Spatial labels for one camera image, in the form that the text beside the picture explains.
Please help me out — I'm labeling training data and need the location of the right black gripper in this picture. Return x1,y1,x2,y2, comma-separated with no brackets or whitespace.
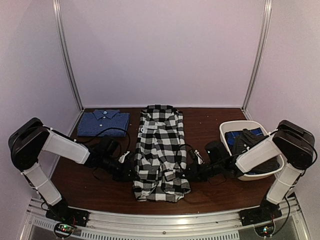
179,160,223,183

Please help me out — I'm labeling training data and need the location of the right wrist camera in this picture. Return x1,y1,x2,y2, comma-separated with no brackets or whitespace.
188,149,205,165

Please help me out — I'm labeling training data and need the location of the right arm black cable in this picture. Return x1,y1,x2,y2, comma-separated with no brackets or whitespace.
173,148,195,176

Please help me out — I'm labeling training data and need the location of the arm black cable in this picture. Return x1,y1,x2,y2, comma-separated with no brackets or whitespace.
74,126,132,153
173,148,195,176

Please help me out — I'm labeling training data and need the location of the right aluminium frame post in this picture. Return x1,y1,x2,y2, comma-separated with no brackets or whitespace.
241,0,273,112

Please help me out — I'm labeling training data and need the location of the left small circuit board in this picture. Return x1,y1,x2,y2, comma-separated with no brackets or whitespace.
53,222,76,238

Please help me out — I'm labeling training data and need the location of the black white checked shirt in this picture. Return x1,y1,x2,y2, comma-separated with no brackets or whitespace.
133,104,191,203

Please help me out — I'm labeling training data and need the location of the right small circuit board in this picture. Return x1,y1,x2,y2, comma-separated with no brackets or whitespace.
254,222,275,238

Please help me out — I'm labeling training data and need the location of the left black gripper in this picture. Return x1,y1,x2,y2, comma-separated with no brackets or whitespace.
100,154,140,182

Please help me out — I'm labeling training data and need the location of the small circuit board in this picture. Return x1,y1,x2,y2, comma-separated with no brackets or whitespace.
53,222,76,238
254,222,275,238

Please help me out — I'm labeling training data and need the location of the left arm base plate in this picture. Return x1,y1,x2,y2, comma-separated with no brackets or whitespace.
45,206,89,227

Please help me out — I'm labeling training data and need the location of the aluminium frame post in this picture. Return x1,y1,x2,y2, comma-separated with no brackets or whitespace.
52,0,84,111
241,0,273,112

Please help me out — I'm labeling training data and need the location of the front aluminium rail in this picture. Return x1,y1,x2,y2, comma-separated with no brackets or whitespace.
17,196,312,240

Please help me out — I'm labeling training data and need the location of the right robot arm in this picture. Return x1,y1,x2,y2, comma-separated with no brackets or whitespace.
183,120,318,221

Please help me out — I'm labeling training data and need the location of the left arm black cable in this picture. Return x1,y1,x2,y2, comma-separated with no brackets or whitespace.
74,126,132,153

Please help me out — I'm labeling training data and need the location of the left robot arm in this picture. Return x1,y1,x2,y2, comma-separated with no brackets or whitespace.
8,117,135,222

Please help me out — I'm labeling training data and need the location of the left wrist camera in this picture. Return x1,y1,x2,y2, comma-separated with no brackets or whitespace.
118,150,134,164

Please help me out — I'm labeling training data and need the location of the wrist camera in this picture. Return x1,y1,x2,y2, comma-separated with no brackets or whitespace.
118,150,134,164
188,149,205,165

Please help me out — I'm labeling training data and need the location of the blue shirt in basket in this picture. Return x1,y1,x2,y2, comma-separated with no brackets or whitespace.
224,127,265,149

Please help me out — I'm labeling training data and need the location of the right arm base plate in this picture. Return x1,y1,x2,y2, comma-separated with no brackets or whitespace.
239,206,282,226

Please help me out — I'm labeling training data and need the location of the white plastic basket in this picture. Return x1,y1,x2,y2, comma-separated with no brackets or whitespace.
219,120,285,181

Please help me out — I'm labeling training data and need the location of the left aluminium frame post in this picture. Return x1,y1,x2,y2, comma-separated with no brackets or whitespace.
52,0,84,111

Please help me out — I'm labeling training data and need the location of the folded blue shirt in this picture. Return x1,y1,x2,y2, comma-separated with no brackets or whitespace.
77,109,131,138

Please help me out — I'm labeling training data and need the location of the dark striped shirt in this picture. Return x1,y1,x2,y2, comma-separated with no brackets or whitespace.
227,127,280,175

